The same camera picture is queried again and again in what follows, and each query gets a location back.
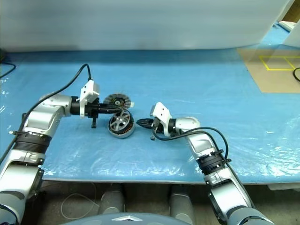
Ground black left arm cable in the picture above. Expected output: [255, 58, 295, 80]
[0, 63, 92, 165]

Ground silver finned motor lid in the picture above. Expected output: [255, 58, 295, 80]
[104, 93, 135, 110]

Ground grey rounded cylinder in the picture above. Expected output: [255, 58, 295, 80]
[170, 184, 195, 223]
[100, 185, 125, 215]

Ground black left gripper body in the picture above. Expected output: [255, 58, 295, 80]
[83, 98, 101, 129]

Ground brown cardboard sheet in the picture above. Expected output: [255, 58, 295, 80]
[236, 48, 300, 94]

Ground silver spoked rotor black rim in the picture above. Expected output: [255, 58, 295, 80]
[109, 110, 132, 136]

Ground flat white item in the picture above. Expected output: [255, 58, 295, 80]
[277, 21, 296, 30]

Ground white backdrop board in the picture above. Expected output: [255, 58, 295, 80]
[0, 0, 291, 51]

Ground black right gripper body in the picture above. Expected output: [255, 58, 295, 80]
[150, 118, 165, 141]

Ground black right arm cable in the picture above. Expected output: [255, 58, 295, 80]
[154, 127, 232, 165]

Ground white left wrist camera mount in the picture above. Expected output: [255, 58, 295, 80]
[79, 79, 101, 119]

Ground grey robot torso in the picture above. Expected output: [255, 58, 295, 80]
[58, 212, 186, 225]

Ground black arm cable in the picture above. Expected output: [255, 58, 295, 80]
[154, 127, 232, 165]
[0, 63, 92, 165]

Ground silver motor housing copper windings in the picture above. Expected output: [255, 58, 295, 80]
[107, 110, 135, 140]

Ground thin white wire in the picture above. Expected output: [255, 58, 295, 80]
[60, 182, 100, 218]

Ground blue plastic table cover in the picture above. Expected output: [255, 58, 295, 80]
[0, 21, 300, 185]

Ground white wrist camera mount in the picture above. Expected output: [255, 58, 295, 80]
[150, 102, 171, 136]
[79, 79, 101, 119]

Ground white sheet under table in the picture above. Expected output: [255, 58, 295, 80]
[267, 181, 300, 192]

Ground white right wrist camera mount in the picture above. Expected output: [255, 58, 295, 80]
[150, 102, 171, 136]

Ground yellow tape square outline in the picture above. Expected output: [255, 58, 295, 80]
[259, 55, 300, 71]

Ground thin black cable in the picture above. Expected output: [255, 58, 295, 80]
[0, 61, 16, 78]

